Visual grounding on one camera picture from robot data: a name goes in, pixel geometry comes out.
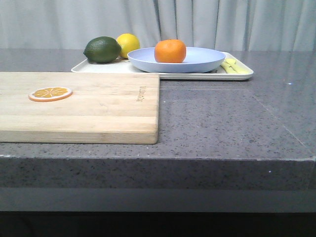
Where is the orange mandarin fruit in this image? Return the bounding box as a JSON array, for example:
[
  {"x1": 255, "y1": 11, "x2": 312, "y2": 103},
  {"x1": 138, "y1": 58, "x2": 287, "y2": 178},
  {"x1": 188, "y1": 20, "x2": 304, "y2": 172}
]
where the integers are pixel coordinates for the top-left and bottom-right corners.
[{"x1": 154, "y1": 39, "x2": 187, "y2": 63}]

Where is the light blue plate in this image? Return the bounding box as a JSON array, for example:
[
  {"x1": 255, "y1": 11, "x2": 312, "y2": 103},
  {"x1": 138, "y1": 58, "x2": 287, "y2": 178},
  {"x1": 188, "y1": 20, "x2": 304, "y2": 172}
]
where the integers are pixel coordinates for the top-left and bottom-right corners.
[{"x1": 128, "y1": 47, "x2": 226, "y2": 73}]

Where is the yellow print on tray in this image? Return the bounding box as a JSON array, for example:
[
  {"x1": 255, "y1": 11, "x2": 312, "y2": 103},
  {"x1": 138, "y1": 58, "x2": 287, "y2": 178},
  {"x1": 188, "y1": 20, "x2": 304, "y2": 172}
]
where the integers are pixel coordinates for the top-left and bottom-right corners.
[{"x1": 221, "y1": 58, "x2": 248, "y2": 74}]

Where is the white rectangular tray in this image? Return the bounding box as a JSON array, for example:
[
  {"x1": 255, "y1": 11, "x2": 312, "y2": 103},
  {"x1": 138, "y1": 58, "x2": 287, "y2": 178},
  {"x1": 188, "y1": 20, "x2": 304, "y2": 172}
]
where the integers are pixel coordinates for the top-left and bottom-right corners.
[{"x1": 71, "y1": 52, "x2": 254, "y2": 81}]

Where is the wooden cutting board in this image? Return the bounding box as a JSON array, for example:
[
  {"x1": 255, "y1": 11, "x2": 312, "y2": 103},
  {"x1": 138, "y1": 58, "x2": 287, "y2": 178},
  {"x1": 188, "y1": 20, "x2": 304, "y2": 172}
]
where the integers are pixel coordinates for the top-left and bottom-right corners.
[{"x1": 0, "y1": 72, "x2": 159, "y2": 144}]

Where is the yellow lemon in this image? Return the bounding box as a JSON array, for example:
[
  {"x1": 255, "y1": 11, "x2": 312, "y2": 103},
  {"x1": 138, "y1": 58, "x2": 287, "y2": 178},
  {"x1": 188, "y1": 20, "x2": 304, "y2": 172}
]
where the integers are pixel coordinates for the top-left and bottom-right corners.
[{"x1": 117, "y1": 33, "x2": 140, "y2": 59}]

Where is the green lime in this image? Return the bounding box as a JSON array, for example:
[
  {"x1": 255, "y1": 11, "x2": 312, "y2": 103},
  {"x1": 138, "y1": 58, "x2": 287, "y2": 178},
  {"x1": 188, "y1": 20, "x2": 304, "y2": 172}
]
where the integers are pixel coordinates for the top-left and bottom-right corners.
[{"x1": 83, "y1": 36, "x2": 121, "y2": 64}]

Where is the orange slice toy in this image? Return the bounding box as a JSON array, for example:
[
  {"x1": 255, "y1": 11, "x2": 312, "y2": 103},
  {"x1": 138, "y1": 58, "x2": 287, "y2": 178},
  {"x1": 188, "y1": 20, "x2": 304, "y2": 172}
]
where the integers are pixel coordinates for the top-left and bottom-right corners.
[{"x1": 28, "y1": 86, "x2": 73, "y2": 102}]

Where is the grey curtain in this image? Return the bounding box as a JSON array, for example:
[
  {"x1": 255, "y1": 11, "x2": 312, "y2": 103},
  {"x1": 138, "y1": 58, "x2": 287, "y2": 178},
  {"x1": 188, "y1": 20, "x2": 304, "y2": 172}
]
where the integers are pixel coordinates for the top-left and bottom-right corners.
[{"x1": 0, "y1": 0, "x2": 316, "y2": 51}]

